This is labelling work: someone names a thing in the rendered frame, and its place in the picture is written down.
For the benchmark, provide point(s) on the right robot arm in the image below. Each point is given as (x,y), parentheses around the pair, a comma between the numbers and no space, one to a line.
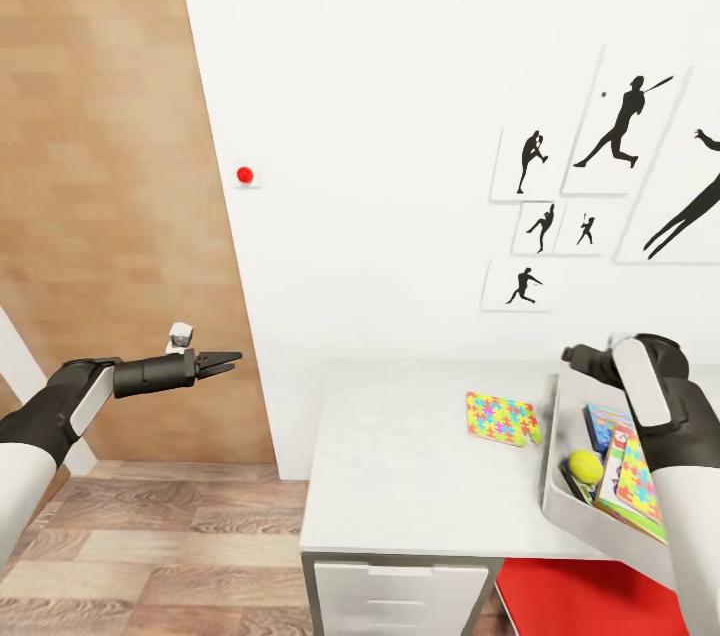
(680,437)

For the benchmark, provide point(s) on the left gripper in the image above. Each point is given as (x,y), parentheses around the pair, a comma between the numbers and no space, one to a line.
(181,370)

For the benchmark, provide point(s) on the board game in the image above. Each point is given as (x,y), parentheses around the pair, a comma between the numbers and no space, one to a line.
(585,492)
(602,422)
(605,499)

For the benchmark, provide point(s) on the tennis ball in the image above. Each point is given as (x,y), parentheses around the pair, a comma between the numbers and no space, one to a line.
(585,466)

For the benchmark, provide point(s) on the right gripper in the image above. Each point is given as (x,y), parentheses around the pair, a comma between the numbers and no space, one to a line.
(588,361)

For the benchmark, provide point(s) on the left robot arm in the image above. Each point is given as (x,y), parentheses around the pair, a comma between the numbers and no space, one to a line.
(35,440)

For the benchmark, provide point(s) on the jigsaw puzzle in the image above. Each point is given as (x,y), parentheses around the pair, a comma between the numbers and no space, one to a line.
(500,419)
(635,486)

